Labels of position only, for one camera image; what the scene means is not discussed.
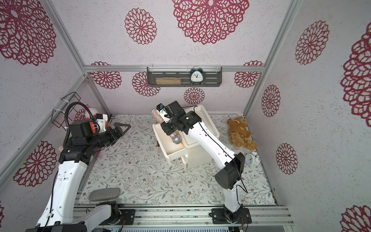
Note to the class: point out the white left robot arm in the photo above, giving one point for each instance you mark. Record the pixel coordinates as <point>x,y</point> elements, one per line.
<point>58,214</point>

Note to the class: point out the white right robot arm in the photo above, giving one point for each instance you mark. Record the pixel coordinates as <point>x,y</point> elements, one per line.
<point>231,165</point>

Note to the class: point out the red orange plush fish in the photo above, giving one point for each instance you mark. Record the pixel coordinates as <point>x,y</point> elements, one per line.
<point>95,127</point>

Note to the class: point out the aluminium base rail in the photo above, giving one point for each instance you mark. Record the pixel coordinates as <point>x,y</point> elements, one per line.
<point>200,216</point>

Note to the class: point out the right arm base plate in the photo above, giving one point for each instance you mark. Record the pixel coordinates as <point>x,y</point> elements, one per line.
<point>224,216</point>

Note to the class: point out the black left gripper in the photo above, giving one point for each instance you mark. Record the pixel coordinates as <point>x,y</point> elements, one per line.
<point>115,136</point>

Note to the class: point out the dark grey wall shelf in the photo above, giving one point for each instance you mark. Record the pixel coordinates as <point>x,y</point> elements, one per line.
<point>212,76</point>

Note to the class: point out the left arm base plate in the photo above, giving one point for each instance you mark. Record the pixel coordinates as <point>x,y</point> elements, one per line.
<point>118,216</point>

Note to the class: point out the glitter silver microphone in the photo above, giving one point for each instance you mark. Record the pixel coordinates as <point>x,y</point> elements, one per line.
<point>167,128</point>

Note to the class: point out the green alarm clock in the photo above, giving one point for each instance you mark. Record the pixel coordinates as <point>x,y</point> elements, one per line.
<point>196,76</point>

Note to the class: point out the brown teddy bear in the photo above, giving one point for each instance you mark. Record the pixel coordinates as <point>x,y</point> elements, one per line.
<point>239,134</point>

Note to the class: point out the white alarm clock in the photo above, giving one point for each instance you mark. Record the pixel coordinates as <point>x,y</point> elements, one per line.
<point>253,159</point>

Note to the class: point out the black wire basket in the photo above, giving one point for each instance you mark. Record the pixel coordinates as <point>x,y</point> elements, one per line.
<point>76,113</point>

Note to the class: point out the pink white plush doll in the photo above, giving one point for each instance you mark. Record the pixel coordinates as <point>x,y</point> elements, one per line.
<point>93,111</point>

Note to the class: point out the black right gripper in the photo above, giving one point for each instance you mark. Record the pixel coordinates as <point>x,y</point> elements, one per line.
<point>168,126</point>

